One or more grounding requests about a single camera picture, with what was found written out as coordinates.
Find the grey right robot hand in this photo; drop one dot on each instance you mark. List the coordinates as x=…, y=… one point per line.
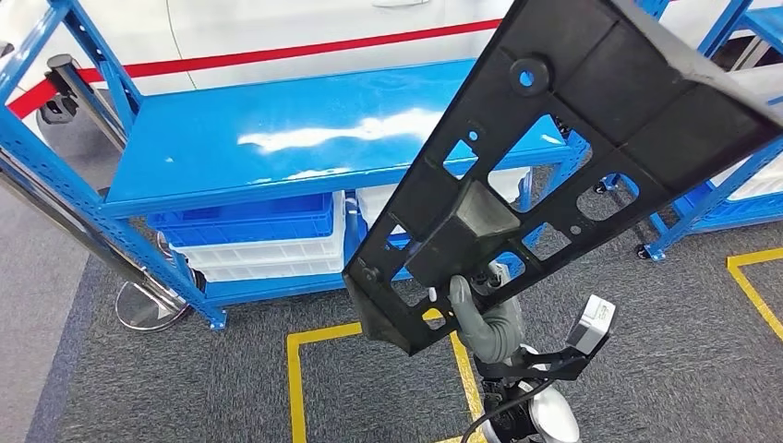
x=495, y=336

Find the black plastic plate part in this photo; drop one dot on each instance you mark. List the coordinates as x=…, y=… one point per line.
x=611, y=92

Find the blue metal shelf rack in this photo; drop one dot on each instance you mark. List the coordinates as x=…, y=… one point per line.
x=703, y=214
x=244, y=159

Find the black caster wheel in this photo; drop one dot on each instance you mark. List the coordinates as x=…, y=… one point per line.
x=602, y=186
x=641, y=252

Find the blue plastic crate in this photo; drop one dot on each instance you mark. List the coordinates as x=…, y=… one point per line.
x=752, y=214
x=244, y=220

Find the red barrier belt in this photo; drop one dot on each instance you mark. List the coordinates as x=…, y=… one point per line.
x=306, y=50
x=30, y=98

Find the white car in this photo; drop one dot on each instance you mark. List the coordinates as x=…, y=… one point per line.
x=275, y=24

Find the black camera bracket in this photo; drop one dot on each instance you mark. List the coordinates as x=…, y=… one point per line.
x=538, y=367

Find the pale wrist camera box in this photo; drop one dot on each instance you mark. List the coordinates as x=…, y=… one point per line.
x=590, y=327

